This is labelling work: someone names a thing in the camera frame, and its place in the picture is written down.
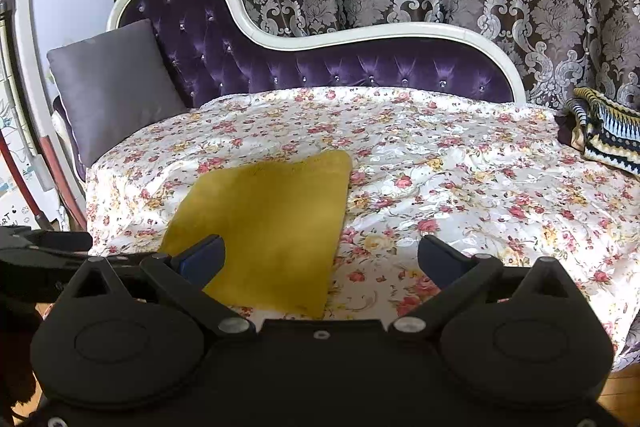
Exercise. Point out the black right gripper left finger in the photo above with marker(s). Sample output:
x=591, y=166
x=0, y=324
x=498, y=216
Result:
x=181, y=280

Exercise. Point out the purple tufted white-framed headboard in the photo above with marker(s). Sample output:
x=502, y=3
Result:
x=212, y=48

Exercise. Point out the mustard yellow knit sweater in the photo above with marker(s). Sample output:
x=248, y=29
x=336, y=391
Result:
x=281, y=223

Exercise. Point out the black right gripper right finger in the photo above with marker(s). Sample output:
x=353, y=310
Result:
x=460, y=281

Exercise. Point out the grey satin pillow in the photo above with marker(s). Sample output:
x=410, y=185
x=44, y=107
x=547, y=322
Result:
x=112, y=85

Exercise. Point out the striped crochet blanket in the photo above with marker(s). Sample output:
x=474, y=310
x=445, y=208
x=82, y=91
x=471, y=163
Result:
x=601, y=130

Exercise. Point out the floral quilted bedspread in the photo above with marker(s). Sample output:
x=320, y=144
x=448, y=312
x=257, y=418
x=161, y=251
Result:
x=486, y=178

